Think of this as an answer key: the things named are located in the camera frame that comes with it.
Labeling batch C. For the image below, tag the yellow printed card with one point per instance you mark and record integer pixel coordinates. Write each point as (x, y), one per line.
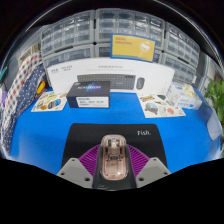
(133, 47)

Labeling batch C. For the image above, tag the blue dotted fabric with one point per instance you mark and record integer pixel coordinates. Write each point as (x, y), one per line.
(20, 106)

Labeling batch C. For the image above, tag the cream disposable glove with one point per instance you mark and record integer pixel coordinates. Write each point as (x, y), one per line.
(189, 89)

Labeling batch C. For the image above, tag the grey drawer cabinet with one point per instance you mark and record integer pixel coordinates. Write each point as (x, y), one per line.
(104, 51)
(181, 43)
(68, 57)
(181, 70)
(68, 31)
(130, 21)

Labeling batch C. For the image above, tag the green plant in white pot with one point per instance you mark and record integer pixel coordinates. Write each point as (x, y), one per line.
(216, 96)

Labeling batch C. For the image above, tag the large cartoon sticker sheet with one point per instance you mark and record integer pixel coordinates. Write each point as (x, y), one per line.
(160, 106)

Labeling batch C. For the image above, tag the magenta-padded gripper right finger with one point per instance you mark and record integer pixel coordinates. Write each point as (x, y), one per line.
(154, 171)

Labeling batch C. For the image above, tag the white blue glove box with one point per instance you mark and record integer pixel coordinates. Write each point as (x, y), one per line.
(181, 100)

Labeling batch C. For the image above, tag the black mouse pad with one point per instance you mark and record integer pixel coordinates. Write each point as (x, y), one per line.
(83, 136)

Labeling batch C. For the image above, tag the small black cardboard box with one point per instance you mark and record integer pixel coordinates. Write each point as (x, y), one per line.
(88, 93)

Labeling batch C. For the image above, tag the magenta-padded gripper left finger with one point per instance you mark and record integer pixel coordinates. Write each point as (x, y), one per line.
(71, 171)

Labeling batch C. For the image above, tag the transparent pink computer mouse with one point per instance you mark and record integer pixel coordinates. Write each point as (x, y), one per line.
(114, 159)

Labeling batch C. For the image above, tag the cream lattice basket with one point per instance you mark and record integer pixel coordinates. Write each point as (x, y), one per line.
(28, 55)

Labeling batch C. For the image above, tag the red white checkered fabric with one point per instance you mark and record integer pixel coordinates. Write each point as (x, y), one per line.
(21, 78)

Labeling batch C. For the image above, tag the white keyboard packaging box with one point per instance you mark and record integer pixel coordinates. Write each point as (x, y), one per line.
(153, 71)

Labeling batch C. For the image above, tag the small cartoon sticker sheet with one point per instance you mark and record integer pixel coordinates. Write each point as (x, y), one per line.
(48, 101)

